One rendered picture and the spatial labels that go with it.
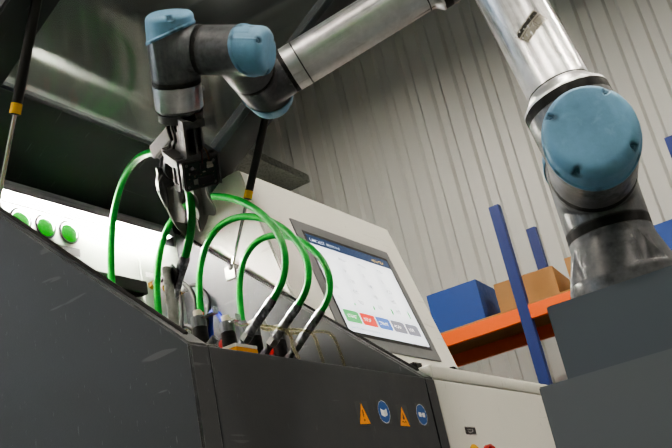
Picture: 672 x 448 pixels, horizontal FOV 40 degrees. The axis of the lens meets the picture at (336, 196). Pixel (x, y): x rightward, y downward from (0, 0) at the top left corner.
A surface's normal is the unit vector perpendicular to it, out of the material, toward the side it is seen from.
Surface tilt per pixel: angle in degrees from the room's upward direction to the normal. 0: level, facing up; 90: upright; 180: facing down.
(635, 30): 90
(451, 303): 90
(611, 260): 73
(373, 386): 90
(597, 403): 90
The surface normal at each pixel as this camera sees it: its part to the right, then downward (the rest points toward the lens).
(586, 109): -0.22, -0.21
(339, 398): 0.82, -0.36
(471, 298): -0.47, -0.25
